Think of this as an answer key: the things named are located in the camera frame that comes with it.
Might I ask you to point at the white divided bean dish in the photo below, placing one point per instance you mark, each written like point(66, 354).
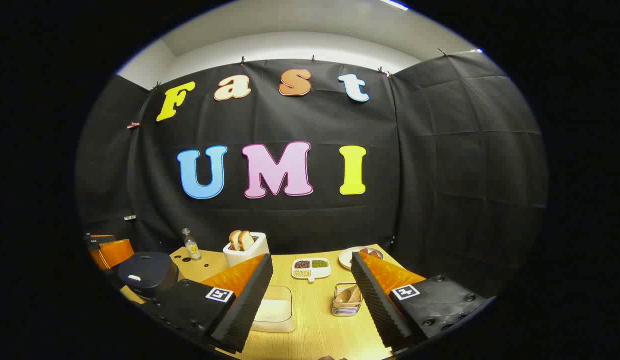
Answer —
point(311, 267)

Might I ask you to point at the toast bread slice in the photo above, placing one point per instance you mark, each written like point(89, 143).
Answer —
point(246, 240)
point(233, 240)

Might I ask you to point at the dark blue rice cooker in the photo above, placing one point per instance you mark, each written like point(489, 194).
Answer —
point(147, 272)

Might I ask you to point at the wooden spoon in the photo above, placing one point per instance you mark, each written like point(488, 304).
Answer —
point(347, 295)

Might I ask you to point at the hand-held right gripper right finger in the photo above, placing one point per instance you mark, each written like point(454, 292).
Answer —
point(375, 300)

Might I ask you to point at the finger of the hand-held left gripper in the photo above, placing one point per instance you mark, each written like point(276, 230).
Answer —
point(114, 252)

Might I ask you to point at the ceiling light strip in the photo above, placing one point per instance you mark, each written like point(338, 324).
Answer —
point(394, 4)

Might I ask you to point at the black backdrop cloth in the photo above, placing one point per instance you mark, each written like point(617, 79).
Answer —
point(440, 150)

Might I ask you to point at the white toaster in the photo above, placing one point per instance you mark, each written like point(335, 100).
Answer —
point(239, 257)

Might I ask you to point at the small clear glass bottle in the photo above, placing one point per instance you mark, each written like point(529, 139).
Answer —
point(192, 250)

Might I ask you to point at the clear box of rice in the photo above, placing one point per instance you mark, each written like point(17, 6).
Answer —
point(274, 310)

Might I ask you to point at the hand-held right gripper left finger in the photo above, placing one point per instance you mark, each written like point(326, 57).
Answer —
point(249, 300)

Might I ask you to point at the white round plate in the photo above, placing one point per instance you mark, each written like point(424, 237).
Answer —
point(346, 257)

